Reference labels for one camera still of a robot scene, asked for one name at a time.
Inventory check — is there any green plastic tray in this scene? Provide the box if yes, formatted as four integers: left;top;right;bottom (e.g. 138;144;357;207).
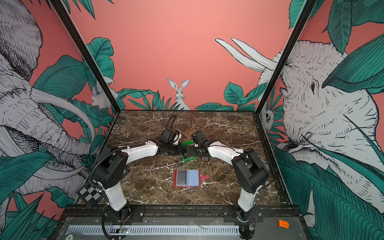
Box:
182;141;197;162

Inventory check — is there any black VIP credit card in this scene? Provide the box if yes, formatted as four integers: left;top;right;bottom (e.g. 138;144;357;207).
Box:
175;170;187;186

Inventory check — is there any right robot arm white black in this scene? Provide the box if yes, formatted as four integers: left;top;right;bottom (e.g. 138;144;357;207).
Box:
181;131;270;222

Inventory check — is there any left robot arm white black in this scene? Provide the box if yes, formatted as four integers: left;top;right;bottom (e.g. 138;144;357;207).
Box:
88;129;182;212

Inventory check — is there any checkerboard calibration tag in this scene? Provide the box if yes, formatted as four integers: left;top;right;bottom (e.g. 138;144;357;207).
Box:
77;183;104;208

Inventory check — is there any orange connector block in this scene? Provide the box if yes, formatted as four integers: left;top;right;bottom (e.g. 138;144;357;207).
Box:
278;220;290;229

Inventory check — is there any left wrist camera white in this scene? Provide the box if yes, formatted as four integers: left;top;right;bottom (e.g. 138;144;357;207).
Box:
173;134;182;145

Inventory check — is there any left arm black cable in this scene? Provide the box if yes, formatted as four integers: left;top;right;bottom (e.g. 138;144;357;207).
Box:
164;114;178;133

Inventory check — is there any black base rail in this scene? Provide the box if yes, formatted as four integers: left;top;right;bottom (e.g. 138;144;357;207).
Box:
59;204;302;224

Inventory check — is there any white slotted cable duct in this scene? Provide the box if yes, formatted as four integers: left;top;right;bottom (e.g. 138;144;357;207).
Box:
66;225;240;236

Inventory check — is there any left black frame post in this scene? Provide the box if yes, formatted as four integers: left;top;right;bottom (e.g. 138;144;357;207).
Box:
50;0;121;114

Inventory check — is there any black frame post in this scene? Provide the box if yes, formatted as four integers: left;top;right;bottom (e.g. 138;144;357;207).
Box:
50;0;121;114
256;0;317;115

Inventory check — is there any right black frame post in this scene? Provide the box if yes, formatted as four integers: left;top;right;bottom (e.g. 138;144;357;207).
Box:
256;0;317;115

